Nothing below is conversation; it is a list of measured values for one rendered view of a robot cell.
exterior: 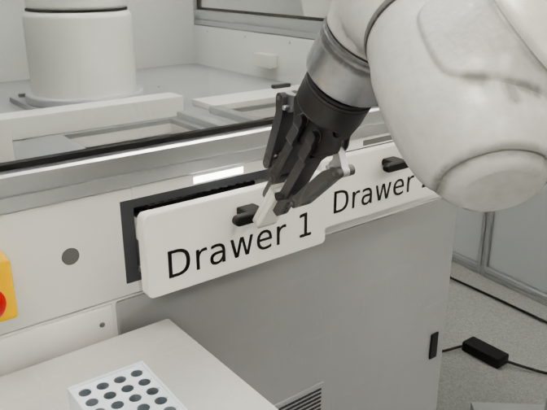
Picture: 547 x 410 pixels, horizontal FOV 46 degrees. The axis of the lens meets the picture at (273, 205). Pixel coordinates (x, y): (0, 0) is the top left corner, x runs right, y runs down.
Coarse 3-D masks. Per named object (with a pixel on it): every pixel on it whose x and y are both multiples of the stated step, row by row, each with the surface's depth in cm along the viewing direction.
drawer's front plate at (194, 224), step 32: (224, 192) 84; (256, 192) 85; (160, 224) 78; (192, 224) 80; (224, 224) 84; (288, 224) 91; (320, 224) 94; (160, 256) 79; (192, 256) 82; (256, 256) 89; (160, 288) 80
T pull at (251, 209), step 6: (252, 204) 85; (240, 210) 83; (246, 210) 83; (252, 210) 83; (234, 216) 81; (240, 216) 80; (246, 216) 81; (252, 216) 81; (234, 222) 80; (240, 222) 80; (246, 222) 81; (252, 222) 82
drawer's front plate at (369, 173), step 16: (384, 144) 107; (352, 160) 101; (368, 160) 103; (352, 176) 102; (368, 176) 104; (384, 176) 107; (400, 176) 109; (368, 192) 105; (416, 192) 113; (432, 192) 116; (336, 208) 102; (352, 208) 104; (368, 208) 106; (384, 208) 109; (336, 224) 103
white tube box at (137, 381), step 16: (128, 368) 70; (144, 368) 70; (80, 384) 67; (96, 384) 67; (112, 384) 67; (128, 384) 67; (144, 384) 69; (160, 384) 67; (80, 400) 65; (96, 400) 65; (112, 400) 65; (128, 400) 65; (144, 400) 65; (160, 400) 66; (176, 400) 65
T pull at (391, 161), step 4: (392, 156) 106; (384, 160) 105; (388, 160) 104; (392, 160) 104; (396, 160) 104; (400, 160) 103; (404, 160) 103; (384, 164) 102; (388, 164) 101; (392, 164) 102; (396, 164) 102; (400, 164) 103; (404, 164) 103; (384, 168) 102; (388, 168) 101; (392, 168) 102; (396, 168) 102; (400, 168) 103; (404, 168) 104
